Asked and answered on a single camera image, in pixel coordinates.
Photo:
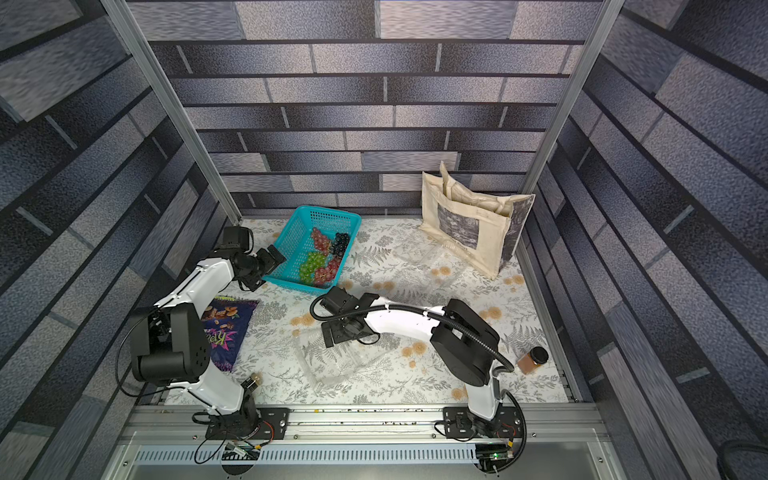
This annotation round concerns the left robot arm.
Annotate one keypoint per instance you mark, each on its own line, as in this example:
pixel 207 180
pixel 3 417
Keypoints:
pixel 168 344

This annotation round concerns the beige canvas tote bag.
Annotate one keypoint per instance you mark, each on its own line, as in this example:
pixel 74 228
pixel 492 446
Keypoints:
pixel 483 230

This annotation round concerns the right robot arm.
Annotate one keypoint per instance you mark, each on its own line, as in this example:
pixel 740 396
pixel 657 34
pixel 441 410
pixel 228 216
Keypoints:
pixel 467 345

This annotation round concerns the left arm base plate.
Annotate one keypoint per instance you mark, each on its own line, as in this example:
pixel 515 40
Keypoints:
pixel 263 424

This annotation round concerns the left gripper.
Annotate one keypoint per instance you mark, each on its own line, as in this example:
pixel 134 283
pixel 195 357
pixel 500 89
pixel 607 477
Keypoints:
pixel 271 262

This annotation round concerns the clear clamshell container back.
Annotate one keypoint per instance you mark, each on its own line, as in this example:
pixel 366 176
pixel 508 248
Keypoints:
pixel 424 253

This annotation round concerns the teal plastic basket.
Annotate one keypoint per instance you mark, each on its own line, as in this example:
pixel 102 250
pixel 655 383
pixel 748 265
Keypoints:
pixel 295 242

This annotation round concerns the red grape bunch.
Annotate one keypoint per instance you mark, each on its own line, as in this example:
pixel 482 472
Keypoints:
pixel 321 242
pixel 327 273

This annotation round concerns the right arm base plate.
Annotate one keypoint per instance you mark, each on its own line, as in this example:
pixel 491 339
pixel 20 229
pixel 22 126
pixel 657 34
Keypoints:
pixel 459 423

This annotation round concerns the floral tablecloth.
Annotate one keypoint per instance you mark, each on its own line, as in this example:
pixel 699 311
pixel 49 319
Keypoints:
pixel 413 373

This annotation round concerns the clear clamshell container front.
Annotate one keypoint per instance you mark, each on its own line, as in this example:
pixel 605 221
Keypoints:
pixel 347 363

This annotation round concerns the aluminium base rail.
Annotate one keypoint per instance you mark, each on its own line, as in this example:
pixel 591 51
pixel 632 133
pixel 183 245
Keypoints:
pixel 566 441

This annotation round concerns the green grape bunch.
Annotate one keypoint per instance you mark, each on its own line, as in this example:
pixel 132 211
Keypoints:
pixel 314 261

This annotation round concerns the black grape bunch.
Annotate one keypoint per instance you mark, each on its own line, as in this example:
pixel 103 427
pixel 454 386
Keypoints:
pixel 340 244

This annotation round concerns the purple snack bag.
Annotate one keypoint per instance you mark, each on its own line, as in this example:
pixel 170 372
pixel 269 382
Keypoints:
pixel 225 321

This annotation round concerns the brown bottle black cap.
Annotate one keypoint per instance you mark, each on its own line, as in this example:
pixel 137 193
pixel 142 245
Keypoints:
pixel 537 356

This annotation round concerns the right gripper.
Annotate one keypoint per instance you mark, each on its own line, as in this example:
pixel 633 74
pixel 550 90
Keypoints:
pixel 335 330

